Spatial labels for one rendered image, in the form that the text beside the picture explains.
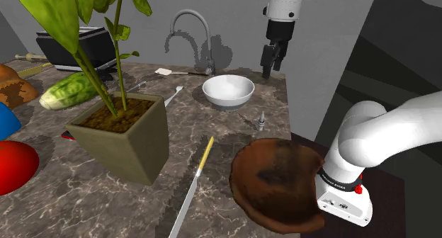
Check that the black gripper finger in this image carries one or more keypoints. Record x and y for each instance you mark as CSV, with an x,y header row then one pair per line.
x,y
279,60
266,59

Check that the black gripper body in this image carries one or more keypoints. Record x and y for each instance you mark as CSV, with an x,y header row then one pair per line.
x,y
279,30

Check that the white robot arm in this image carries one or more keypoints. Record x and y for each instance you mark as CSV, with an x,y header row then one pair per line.
x,y
366,133

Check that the white bowl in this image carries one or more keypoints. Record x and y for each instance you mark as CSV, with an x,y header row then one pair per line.
x,y
228,89

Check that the small grey bottle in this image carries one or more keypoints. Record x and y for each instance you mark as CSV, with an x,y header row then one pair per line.
x,y
261,121

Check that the grey curved faucet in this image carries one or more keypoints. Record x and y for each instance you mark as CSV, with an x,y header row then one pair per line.
x,y
202,26

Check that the white spoon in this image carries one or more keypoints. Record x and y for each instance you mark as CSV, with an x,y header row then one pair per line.
x,y
172,95

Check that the white spatula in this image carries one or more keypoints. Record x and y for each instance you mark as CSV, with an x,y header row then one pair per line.
x,y
165,72

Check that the brown wooden bowl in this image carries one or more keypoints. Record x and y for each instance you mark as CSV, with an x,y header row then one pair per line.
x,y
276,185

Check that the grey pen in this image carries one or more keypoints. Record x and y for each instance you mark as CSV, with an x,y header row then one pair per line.
x,y
136,86

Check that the potted green plant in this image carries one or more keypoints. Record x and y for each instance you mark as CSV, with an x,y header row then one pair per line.
x,y
121,140

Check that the black toaster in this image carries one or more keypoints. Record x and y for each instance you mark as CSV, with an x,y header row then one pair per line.
x,y
93,47

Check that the green cucumber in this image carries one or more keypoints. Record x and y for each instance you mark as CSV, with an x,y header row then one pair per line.
x,y
69,91

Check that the red phone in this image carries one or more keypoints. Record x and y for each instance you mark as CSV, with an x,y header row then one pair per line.
x,y
67,135

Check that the yellow flat utensil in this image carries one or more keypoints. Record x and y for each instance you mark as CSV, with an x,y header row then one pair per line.
x,y
33,70

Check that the wooden rolling pin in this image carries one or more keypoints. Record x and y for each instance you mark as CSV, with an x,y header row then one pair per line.
x,y
31,57

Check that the brown bread loaf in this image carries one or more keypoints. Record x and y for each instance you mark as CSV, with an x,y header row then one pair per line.
x,y
13,88

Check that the blue object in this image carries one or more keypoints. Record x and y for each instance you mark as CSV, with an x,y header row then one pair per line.
x,y
7,121

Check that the red round object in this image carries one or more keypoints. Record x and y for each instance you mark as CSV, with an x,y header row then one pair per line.
x,y
15,166

